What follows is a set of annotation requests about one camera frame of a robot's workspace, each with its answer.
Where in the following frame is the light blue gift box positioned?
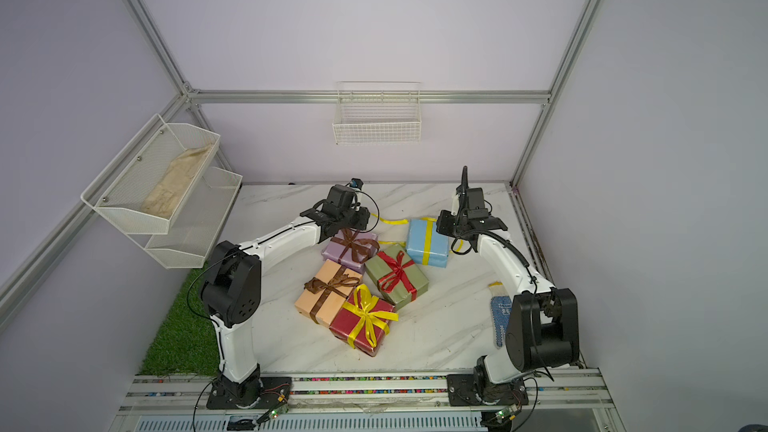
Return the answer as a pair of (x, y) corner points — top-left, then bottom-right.
(406, 218), (451, 268)

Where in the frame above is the green gift box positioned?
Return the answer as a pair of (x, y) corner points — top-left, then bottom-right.
(365, 244), (429, 311)

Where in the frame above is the yellow ribbon of blue box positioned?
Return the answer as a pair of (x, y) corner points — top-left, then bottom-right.
(378, 217), (471, 268)

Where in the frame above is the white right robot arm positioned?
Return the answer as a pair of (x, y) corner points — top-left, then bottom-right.
(437, 183), (580, 405)

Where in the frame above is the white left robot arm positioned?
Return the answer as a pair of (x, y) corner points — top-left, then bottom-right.
(199, 178), (370, 409)

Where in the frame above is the purple gift box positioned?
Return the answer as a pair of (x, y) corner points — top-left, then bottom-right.
(321, 227), (380, 274)

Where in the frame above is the brown ribbon on purple box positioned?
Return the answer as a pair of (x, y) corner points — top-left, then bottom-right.
(329, 227), (380, 266)

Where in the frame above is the orange gift box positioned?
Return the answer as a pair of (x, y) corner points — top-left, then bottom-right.
(293, 259), (364, 328)

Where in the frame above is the yellow ribbon on red box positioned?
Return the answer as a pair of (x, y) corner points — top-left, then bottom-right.
(343, 285), (399, 350)

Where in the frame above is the red gift box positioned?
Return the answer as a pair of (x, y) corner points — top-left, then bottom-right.
(330, 285), (399, 357)

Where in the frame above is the blue dotted work glove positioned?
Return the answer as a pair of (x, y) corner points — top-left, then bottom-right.
(489, 281), (512, 349)

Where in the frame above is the beige cloth in shelf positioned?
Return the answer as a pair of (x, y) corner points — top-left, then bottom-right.
(140, 145), (211, 219)

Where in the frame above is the white two-tier mesh shelf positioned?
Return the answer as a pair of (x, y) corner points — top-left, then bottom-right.
(81, 115), (242, 269)

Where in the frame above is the green artificial grass mat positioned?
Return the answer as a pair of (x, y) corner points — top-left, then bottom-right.
(138, 269), (220, 376)

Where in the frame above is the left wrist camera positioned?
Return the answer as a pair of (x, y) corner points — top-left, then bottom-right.
(349, 178), (364, 190)

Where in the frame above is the white wire wall basket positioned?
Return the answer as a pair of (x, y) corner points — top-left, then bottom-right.
(332, 81), (422, 146)

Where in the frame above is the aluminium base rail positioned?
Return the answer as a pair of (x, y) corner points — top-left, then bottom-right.
(110, 368), (625, 431)

